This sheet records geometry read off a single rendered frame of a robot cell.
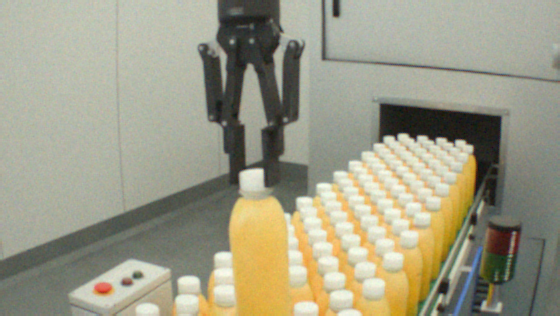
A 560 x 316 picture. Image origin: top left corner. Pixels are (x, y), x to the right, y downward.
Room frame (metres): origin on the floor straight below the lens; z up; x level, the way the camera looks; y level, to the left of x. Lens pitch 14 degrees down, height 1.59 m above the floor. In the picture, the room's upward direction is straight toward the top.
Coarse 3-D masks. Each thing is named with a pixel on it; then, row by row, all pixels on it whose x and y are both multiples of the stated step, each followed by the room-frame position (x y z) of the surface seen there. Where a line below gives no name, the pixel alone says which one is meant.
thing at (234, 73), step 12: (228, 48) 0.72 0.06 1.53; (228, 60) 0.73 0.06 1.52; (228, 72) 0.73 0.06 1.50; (240, 72) 0.74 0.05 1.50; (228, 84) 0.73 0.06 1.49; (240, 84) 0.74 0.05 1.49; (228, 96) 0.73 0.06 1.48; (240, 96) 0.75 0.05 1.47; (228, 108) 0.73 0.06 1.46; (228, 120) 0.73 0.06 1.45
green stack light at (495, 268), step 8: (488, 256) 0.86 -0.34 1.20; (496, 256) 0.85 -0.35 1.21; (504, 256) 0.84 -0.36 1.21; (512, 256) 0.84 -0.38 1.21; (488, 264) 0.86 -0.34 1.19; (496, 264) 0.85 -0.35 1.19; (504, 264) 0.84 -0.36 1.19; (512, 264) 0.85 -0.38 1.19; (480, 272) 0.88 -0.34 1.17; (488, 272) 0.86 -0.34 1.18; (496, 272) 0.85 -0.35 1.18; (504, 272) 0.84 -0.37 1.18; (512, 272) 0.85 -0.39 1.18; (488, 280) 0.85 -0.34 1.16; (496, 280) 0.85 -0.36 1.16; (504, 280) 0.84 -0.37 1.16
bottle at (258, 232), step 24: (240, 192) 0.72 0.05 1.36; (264, 192) 0.71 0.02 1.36; (240, 216) 0.70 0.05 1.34; (264, 216) 0.70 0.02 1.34; (240, 240) 0.70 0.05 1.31; (264, 240) 0.69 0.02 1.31; (240, 264) 0.70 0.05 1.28; (264, 264) 0.69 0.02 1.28; (288, 264) 0.72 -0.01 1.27; (240, 288) 0.70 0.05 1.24; (264, 288) 0.69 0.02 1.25; (288, 288) 0.71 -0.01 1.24; (240, 312) 0.70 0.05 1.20; (264, 312) 0.69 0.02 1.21; (288, 312) 0.71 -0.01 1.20
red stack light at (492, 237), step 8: (488, 232) 0.87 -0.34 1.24; (496, 232) 0.85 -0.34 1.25; (512, 232) 0.85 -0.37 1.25; (520, 232) 0.85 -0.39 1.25; (488, 240) 0.87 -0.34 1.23; (496, 240) 0.85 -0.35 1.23; (504, 240) 0.84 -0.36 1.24; (512, 240) 0.84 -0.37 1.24; (488, 248) 0.86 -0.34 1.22; (496, 248) 0.85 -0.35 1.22; (504, 248) 0.84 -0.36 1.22; (512, 248) 0.84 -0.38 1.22
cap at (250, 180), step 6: (240, 174) 0.72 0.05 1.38; (246, 174) 0.72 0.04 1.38; (252, 174) 0.72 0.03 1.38; (258, 174) 0.72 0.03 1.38; (240, 180) 0.72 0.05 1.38; (246, 180) 0.71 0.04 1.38; (252, 180) 0.71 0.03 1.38; (258, 180) 0.71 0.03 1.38; (246, 186) 0.71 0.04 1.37; (252, 186) 0.71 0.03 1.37; (258, 186) 0.71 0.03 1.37; (264, 186) 0.71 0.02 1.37
